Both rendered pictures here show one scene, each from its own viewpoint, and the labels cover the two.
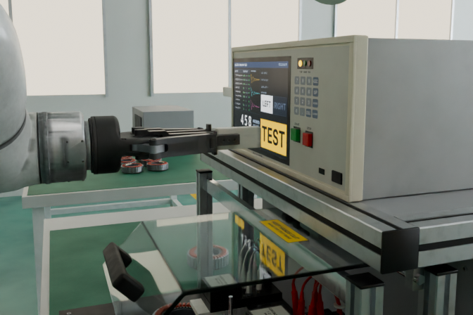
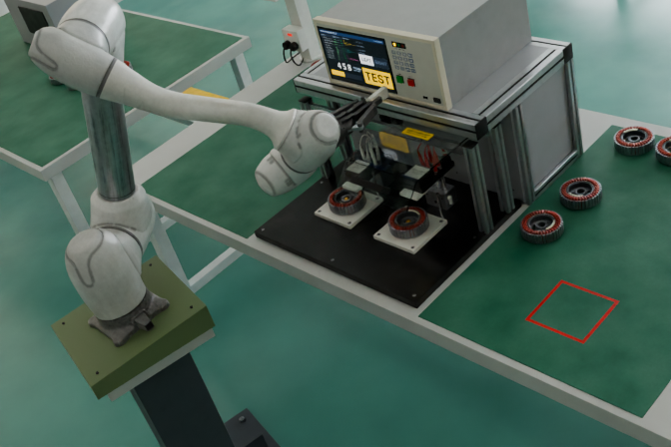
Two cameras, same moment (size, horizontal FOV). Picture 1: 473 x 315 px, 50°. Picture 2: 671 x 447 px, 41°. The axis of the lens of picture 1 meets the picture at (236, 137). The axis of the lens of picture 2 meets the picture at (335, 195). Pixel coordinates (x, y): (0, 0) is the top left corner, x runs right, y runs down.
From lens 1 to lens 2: 1.75 m
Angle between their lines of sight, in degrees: 30
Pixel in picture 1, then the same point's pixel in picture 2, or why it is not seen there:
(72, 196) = (84, 147)
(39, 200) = (57, 165)
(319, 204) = (434, 117)
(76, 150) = not seen: hidden behind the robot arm
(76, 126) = not seen: hidden behind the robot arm
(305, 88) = (402, 57)
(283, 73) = (379, 46)
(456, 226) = (497, 108)
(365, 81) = (441, 57)
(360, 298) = (471, 152)
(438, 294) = (496, 135)
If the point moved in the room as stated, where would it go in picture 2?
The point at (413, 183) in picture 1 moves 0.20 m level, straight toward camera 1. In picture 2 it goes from (468, 87) to (487, 124)
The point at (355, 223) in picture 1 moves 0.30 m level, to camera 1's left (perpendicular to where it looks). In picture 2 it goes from (459, 123) to (356, 174)
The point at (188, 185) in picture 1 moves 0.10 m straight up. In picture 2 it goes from (182, 81) to (174, 60)
